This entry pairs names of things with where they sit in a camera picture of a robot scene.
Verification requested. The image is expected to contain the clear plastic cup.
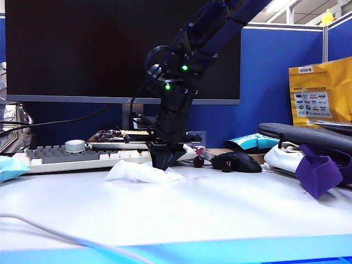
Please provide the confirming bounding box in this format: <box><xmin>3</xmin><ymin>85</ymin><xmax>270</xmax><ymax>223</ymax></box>
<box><xmin>192</xmin><ymin>131</ymin><xmax>207</xmax><ymax>151</ymax></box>

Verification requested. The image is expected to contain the white tray with snacks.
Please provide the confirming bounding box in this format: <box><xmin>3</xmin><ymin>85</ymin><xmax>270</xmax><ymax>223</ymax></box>
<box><xmin>86</xmin><ymin>129</ymin><xmax>193</xmax><ymax>151</ymax></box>

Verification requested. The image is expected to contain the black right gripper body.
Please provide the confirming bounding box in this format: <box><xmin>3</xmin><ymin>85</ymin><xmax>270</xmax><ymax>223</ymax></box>
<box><xmin>123</xmin><ymin>82</ymin><xmax>203</xmax><ymax>152</ymax></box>

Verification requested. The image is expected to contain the white wet wipe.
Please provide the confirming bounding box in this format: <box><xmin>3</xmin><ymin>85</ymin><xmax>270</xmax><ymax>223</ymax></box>
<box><xmin>106</xmin><ymin>160</ymin><xmax>185</xmax><ymax>184</ymax></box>

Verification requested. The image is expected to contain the white cable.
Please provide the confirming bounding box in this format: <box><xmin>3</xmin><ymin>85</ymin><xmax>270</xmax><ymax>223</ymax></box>
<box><xmin>0</xmin><ymin>213</ymin><xmax>155</xmax><ymax>264</ymax></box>

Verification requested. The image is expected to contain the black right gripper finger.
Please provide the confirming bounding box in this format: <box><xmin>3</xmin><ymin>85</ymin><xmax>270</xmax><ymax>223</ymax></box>
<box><xmin>166</xmin><ymin>148</ymin><xmax>188</xmax><ymax>172</ymax></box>
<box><xmin>150</xmin><ymin>145</ymin><xmax>169</xmax><ymax>171</ymax></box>

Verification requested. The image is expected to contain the black cable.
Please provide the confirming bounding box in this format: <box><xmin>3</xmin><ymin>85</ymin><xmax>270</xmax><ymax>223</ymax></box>
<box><xmin>0</xmin><ymin>104</ymin><xmax>111</xmax><ymax>135</ymax></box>

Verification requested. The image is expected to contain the black computer monitor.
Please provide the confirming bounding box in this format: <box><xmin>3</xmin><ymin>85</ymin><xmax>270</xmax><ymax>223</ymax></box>
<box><xmin>4</xmin><ymin>0</ymin><xmax>241</xmax><ymax>106</ymax></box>

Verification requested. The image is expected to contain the silver flat laptop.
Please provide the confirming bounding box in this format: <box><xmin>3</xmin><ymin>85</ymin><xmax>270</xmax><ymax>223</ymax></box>
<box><xmin>313</xmin><ymin>118</ymin><xmax>352</xmax><ymax>130</ymax></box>

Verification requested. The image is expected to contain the teal white snack packet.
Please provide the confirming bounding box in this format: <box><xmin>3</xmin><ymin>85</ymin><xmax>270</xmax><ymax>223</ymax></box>
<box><xmin>224</xmin><ymin>133</ymin><xmax>280</xmax><ymax>153</ymax></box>

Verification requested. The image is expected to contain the grey laptop sleeve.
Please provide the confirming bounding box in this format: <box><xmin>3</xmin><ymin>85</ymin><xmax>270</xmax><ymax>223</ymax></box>
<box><xmin>258</xmin><ymin>122</ymin><xmax>352</xmax><ymax>155</ymax></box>

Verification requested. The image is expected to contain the purple cloth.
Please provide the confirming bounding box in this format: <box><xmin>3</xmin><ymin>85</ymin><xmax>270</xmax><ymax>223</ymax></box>
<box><xmin>295</xmin><ymin>144</ymin><xmax>352</xmax><ymax>199</ymax></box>

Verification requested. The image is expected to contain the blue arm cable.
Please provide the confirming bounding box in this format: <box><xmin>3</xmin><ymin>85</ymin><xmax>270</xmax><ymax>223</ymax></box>
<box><xmin>144</xmin><ymin>45</ymin><xmax>171</xmax><ymax>80</ymax></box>

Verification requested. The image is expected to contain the white grey keyboard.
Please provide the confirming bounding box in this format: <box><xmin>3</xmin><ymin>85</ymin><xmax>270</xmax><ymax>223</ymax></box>
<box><xmin>13</xmin><ymin>144</ymin><xmax>197</xmax><ymax>174</ymax></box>

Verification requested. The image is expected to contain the blue office partition panel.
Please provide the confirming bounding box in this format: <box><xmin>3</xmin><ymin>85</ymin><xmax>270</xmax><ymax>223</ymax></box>
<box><xmin>240</xmin><ymin>23</ymin><xmax>328</xmax><ymax>149</ymax></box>
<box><xmin>323</xmin><ymin>18</ymin><xmax>352</xmax><ymax>63</ymax></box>

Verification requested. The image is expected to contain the light blue wipe packet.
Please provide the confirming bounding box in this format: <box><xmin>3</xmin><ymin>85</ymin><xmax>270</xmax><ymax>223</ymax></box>
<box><xmin>0</xmin><ymin>155</ymin><xmax>31</xmax><ymax>182</ymax></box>

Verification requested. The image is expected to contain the yellow rubber duck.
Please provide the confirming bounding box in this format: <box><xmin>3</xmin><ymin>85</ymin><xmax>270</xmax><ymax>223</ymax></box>
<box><xmin>320</xmin><ymin>8</ymin><xmax>335</xmax><ymax>26</ymax></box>

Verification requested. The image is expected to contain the white cloth bag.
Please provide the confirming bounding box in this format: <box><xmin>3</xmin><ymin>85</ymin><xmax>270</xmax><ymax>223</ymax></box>
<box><xmin>263</xmin><ymin>141</ymin><xmax>307</xmax><ymax>174</ymax></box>

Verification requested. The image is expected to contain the pale green tape roll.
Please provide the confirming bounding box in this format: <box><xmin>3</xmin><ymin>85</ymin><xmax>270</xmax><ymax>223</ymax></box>
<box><xmin>64</xmin><ymin>139</ymin><xmax>86</xmax><ymax>154</ymax></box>

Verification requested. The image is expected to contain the yellow paper bag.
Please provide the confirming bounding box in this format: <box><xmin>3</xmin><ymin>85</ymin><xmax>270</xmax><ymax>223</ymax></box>
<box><xmin>288</xmin><ymin>56</ymin><xmax>352</xmax><ymax>129</ymax></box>

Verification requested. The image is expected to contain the clear plastic container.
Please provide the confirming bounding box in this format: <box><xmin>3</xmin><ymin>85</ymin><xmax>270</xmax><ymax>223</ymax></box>
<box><xmin>0</xmin><ymin>101</ymin><xmax>34</xmax><ymax>155</ymax></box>

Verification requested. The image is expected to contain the black computer mouse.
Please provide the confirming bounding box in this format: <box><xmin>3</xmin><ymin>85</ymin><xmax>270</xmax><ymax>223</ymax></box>
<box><xmin>210</xmin><ymin>151</ymin><xmax>262</xmax><ymax>173</ymax></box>

